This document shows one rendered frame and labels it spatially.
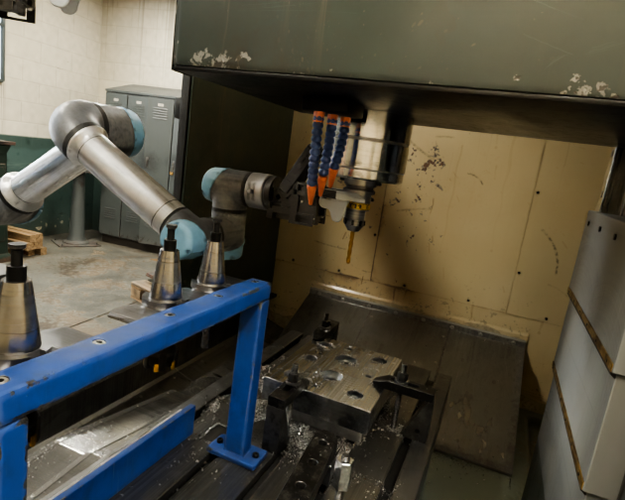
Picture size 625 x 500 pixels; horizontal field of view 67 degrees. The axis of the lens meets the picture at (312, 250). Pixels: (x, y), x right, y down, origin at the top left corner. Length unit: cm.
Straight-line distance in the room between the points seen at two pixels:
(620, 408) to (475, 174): 130
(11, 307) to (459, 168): 163
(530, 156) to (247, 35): 139
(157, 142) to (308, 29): 531
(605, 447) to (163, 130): 553
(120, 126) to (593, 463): 108
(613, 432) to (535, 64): 45
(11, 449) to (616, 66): 65
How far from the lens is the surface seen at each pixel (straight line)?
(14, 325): 52
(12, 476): 51
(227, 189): 100
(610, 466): 75
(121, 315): 65
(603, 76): 57
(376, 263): 198
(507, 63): 57
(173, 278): 67
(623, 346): 69
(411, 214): 193
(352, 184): 89
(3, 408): 47
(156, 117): 591
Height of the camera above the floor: 145
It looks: 11 degrees down
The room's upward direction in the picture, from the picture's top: 8 degrees clockwise
